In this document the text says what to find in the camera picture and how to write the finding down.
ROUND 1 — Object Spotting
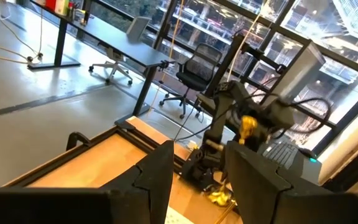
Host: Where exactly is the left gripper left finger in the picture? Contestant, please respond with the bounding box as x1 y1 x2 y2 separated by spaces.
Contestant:
101 139 176 224

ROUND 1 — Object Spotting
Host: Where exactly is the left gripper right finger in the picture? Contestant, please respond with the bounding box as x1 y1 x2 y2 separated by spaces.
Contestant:
224 140 295 224

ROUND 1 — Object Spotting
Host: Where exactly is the long black desk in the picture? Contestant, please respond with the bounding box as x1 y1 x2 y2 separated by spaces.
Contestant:
26 0 176 125

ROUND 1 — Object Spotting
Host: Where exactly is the white office chair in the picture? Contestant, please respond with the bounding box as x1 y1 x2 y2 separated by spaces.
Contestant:
88 16 151 86

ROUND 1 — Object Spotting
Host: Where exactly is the thin yellow cord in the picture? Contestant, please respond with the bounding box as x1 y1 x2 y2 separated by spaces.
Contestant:
147 0 185 118

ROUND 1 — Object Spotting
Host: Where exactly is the white perforated metal stand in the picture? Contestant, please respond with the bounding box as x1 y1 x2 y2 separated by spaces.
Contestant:
165 207 195 224

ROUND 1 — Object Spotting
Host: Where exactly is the black window frame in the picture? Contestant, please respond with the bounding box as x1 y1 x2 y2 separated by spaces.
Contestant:
85 0 358 156

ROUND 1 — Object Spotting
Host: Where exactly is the right gripper cable loop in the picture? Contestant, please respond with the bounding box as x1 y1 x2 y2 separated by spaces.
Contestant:
287 97 333 135

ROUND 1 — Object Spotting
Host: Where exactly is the black mesh office chair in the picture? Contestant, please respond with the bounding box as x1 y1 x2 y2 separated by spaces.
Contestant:
158 42 224 120

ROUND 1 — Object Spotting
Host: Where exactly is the black beam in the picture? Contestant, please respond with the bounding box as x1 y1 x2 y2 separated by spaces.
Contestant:
321 146 358 194

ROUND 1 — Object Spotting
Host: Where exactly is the dark laptop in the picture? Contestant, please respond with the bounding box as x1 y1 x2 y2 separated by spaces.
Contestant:
257 140 323 187

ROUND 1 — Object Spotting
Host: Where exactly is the thin white cord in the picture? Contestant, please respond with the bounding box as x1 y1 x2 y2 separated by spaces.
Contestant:
227 0 269 82

